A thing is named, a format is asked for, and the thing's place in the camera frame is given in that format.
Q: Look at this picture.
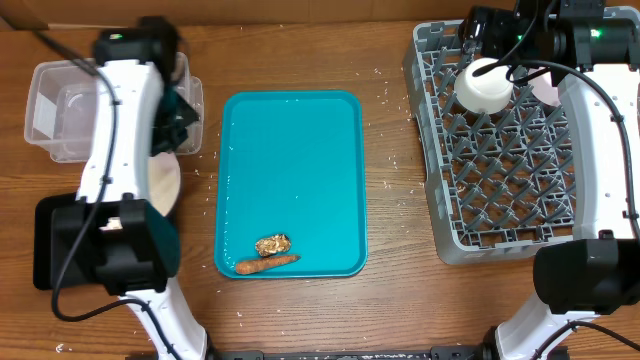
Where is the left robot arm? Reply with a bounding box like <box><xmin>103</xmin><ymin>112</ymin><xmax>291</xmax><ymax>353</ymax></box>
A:
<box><xmin>40</xmin><ymin>16</ymin><xmax>216</xmax><ymax>359</ymax></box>

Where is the large white plate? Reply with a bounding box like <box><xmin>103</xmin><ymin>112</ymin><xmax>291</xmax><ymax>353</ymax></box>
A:
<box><xmin>148</xmin><ymin>152</ymin><xmax>181</xmax><ymax>217</ymax></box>

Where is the grey dishwasher rack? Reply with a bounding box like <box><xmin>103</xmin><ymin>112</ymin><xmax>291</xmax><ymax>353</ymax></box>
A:
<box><xmin>404</xmin><ymin>20</ymin><xmax>577</xmax><ymax>264</ymax></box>

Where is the pale green bowl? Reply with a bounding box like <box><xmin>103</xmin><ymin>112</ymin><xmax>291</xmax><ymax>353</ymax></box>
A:
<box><xmin>454</xmin><ymin>58</ymin><xmax>513</xmax><ymax>114</ymax></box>

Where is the small white bowl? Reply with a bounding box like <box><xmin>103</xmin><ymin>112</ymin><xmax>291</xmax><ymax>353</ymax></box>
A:
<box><xmin>529</xmin><ymin>73</ymin><xmax>560</xmax><ymax>107</ymax></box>

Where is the black tray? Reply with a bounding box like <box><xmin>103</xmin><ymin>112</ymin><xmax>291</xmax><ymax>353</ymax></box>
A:
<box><xmin>33</xmin><ymin>193</ymin><xmax>97</xmax><ymax>291</ymax></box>

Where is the carrot piece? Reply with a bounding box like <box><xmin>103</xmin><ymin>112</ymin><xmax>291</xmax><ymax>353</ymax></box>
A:
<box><xmin>235</xmin><ymin>255</ymin><xmax>300</xmax><ymax>275</ymax></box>

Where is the brown food scrap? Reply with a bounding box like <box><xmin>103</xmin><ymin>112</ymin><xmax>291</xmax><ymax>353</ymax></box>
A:
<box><xmin>255</xmin><ymin>234</ymin><xmax>291</xmax><ymax>257</ymax></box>

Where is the teal serving tray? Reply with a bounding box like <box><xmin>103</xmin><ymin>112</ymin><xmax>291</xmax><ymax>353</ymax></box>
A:
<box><xmin>214</xmin><ymin>90</ymin><xmax>368</xmax><ymax>279</ymax></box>

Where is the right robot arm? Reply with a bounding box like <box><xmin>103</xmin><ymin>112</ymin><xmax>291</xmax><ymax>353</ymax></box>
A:
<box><xmin>458</xmin><ymin>1</ymin><xmax>639</xmax><ymax>359</ymax></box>

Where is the clear plastic bin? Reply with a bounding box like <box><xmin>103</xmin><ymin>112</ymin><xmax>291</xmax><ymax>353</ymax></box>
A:
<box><xmin>24</xmin><ymin>53</ymin><xmax>205</xmax><ymax>163</ymax></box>

